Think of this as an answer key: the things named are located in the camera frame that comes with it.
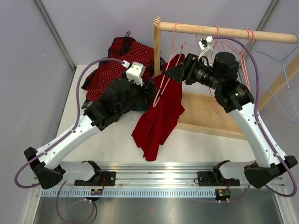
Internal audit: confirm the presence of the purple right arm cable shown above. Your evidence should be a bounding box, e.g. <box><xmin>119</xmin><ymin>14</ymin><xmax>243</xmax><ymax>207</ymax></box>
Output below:
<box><xmin>212</xmin><ymin>36</ymin><xmax>298</xmax><ymax>203</ymax></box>

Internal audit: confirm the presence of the red polka dot skirt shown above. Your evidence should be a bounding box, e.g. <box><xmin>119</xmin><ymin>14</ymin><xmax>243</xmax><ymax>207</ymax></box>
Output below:
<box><xmin>85</xmin><ymin>41</ymin><xmax>155</xmax><ymax>102</ymax></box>

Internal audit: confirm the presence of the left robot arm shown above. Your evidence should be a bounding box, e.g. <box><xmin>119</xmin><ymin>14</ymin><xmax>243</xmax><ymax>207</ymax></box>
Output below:
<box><xmin>24</xmin><ymin>78</ymin><xmax>157</xmax><ymax>189</ymax></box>

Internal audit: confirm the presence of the navy white plaid skirt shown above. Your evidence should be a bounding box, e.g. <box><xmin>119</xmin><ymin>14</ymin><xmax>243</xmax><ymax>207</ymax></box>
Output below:
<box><xmin>81</xmin><ymin>57</ymin><xmax>166</xmax><ymax>109</ymax></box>

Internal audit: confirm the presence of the red black plaid skirt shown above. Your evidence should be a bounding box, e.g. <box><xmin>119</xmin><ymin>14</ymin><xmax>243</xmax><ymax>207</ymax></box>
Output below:
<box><xmin>81</xmin><ymin>31</ymin><xmax>155</xmax><ymax>94</ymax></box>

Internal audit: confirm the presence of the light blue wire hanger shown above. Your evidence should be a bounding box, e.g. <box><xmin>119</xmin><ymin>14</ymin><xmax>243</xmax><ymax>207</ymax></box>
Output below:
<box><xmin>251</xmin><ymin>43</ymin><xmax>299</xmax><ymax>124</ymax></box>

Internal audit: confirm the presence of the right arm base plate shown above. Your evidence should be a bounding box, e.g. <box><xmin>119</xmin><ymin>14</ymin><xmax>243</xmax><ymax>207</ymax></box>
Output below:
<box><xmin>197</xmin><ymin>171</ymin><xmax>222</xmax><ymax>187</ymax></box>

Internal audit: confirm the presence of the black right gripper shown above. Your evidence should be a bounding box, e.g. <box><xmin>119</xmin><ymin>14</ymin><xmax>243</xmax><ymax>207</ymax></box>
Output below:
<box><xmin>164</xmin><ymin>53</ymin><xmax>223</xmax><ymax>91</ymax></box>

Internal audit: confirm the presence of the plain red skirt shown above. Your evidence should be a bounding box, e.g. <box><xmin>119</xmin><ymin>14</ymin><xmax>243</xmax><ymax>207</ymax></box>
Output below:
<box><xmin>132</xmin><ymin>54</ymin><xmax>185</xmax><ymax>161</ymax></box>

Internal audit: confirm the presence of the aluminium mounting rail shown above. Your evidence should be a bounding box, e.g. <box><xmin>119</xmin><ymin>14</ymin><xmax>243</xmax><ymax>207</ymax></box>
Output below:
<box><xmin>31</xmin><ymin>161</ymin><xmax>288</xmax><ymax>199</ymax></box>

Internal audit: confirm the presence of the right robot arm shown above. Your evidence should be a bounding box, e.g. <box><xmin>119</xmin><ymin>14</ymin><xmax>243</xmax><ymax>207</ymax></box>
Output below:
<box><xmin>165</xmin><ymin>52</ymin><xmax>298</xmax><ymax>189</ymax></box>

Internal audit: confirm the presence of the pink hanger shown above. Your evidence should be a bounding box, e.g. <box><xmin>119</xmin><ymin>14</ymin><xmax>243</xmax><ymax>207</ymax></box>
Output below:
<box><xmin>153</xmin><ymin>22</ymin><xmax>186</xmax><ymax>108</ymax></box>
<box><xmin>240</xmin><ymin>28</ymin><xmax>255</xmax><ymax>90</ymax></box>
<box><xmin>208</xmin><ymin>39</ymin><xmax>240</xmax><ymax>113</ymax></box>
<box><xmin>196</xmin><ymin>34</ymin><xmax>236</xmax><ymax>59</ymax></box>

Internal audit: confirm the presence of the wooden clothes rack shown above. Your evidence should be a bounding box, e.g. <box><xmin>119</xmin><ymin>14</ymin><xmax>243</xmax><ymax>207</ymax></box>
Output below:
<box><xmin>154</xmin><ymin>16</ymin><xmax>299</xmax><ymax>140</ymax></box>

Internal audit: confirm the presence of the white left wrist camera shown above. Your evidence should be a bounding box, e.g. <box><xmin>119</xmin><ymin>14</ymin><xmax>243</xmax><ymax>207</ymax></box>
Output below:
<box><xmin>122</xmin><ymin>60</ymin><xmax>146</xmax><ymax>86</ymax></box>

